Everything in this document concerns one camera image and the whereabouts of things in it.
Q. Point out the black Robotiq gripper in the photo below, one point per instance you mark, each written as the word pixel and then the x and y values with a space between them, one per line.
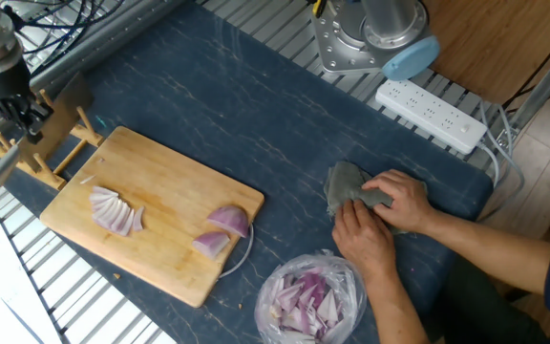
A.
pixel 3 86

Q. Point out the dark green trousers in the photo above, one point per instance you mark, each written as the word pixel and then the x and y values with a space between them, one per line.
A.
pixel 475 310

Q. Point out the brown wooden panel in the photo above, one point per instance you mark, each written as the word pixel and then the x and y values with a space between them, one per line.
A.
pixel 504 43

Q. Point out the person left forearm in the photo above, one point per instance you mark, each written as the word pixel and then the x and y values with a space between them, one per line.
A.
pixel 394 310

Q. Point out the dark blue marbled mat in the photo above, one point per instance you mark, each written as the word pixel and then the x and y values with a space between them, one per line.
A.
pixel 280 119

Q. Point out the aluminium frame profile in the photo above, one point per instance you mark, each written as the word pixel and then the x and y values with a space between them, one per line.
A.
pixel 542 86

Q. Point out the wooden cutting board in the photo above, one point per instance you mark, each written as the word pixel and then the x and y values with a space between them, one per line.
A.
pixel 175 272

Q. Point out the white power strip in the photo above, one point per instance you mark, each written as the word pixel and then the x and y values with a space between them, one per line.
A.
pixel 428 112

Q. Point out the small yellow clip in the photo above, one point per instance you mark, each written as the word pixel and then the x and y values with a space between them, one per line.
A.
pixel 318 6

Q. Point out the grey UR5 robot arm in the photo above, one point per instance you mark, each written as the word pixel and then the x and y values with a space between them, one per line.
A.
pixel 389 19

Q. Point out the plastic bag of chopped onion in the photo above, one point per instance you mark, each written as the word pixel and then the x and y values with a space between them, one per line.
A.
pixel 303 306

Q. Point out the tiny onion sliver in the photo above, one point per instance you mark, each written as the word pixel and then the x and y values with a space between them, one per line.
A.
pixel 87 179

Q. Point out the wooden peg knife rack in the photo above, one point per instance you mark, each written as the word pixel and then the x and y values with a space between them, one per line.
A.
pixel 53 181

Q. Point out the grey board hanging loop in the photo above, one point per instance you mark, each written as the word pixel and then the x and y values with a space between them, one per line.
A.
pixel 249 251

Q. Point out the steel cleaver knife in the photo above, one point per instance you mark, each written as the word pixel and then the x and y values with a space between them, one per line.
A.
pixel 65 110

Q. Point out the person right forearm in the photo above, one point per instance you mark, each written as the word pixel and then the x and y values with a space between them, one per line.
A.
pixel 490 253

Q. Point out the grey green cloth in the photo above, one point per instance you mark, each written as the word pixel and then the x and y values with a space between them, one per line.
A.
pixel 346 184

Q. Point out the person right hand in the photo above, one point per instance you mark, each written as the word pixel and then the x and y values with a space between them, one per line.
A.
pixel 406 200

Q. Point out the person left hand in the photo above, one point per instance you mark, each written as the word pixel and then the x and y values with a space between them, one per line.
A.
pixel 365 239

